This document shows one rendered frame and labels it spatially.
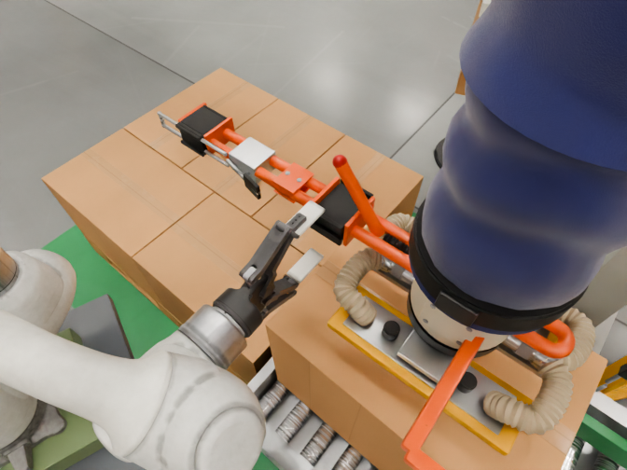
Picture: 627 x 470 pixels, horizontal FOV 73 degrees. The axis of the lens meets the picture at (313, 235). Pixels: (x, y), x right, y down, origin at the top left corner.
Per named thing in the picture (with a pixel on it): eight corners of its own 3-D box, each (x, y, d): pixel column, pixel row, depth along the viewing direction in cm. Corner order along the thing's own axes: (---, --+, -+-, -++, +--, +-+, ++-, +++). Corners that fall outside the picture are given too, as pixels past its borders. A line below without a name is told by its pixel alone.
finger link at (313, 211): (281, 229, 65) (281, 227, 64) (310, 202, 68) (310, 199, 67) (297, 240, 64) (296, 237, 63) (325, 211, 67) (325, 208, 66)
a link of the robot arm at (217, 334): (186, 344, 66) (214, 316, 68) (228, 381, 62) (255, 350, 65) (169, 320, 58) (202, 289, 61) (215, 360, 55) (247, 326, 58)
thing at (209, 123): (236, 136, 91) (232, 117, 86) (210, 155, 87) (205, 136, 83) (208, 120, 94) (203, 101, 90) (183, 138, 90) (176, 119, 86)
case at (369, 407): (529, 407, 120) (609, 360, 87) (460, 542, 102) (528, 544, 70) (357, 287, 142) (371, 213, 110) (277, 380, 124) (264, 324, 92)
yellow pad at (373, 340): (530, 403, 69) (543, 394, 65) (504, 458, 64) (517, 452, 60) (357, 288, 81) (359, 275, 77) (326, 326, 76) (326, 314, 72)
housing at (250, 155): (278, 166, 86) (276, 149, 82) (256, 186, 83) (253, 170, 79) (253, 151, 88) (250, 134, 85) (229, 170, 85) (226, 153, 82)
